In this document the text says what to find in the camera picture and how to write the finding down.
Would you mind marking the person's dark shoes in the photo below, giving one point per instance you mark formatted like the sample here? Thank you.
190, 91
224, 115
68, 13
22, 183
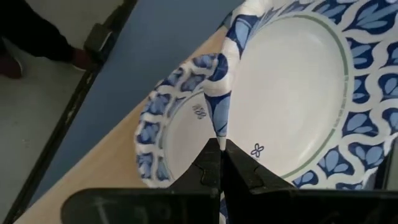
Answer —
31, 34

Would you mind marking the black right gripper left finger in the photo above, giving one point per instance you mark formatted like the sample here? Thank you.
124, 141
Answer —
174, 205

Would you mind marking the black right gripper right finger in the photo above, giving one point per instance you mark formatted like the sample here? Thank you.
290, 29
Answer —
280, 205

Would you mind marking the blue patterned paper bowl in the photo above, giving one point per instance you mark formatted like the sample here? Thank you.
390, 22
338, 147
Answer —
292, 93
183, 133

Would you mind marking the black table frame rail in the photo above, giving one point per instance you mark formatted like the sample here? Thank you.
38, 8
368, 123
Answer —
68, 115

